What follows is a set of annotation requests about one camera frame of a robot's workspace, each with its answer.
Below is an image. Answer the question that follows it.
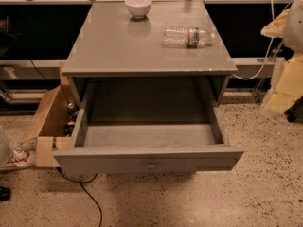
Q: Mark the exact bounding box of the black floor cable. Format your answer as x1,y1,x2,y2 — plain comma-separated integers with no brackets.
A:
56,167,104,227

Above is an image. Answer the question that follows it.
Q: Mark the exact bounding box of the grey open top drawer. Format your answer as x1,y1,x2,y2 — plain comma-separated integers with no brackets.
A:
55,77,243,174

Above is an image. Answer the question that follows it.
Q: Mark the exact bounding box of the can inside cardboard box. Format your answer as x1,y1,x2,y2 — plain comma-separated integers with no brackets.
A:
67,103,79,121

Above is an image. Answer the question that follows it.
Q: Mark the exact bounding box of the black shoe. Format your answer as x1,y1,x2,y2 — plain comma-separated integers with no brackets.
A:
0,186,11,201

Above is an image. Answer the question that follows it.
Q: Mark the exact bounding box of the round metal drawer knob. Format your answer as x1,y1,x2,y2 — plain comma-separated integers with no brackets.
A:
147,161,155,170

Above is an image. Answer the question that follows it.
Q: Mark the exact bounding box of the open cardboard box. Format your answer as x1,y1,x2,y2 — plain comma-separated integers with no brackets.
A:
22,74,75,168

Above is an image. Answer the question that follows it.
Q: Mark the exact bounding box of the clear plastic water bottle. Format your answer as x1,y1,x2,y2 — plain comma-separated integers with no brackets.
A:
163,26,215,48

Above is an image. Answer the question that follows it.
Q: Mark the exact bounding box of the grey wooden cabinet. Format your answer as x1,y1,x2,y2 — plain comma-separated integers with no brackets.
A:
62,1,236,106

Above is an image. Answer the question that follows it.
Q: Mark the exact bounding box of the white cable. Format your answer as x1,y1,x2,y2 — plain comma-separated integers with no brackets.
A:
232,0,295,81

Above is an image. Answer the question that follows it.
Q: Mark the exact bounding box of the grey trouser leg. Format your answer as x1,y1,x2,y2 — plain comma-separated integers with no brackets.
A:
0,125,13,166

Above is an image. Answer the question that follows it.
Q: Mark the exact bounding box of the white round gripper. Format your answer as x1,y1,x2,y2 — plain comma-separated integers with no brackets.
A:
260,0,303,114

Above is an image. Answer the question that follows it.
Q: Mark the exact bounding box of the white and red sneaker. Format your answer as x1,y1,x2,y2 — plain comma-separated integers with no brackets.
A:
0,149,35,172

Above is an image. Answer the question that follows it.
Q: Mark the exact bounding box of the white ceramic bowl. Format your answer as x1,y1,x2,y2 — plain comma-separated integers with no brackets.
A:
125,0,152,18

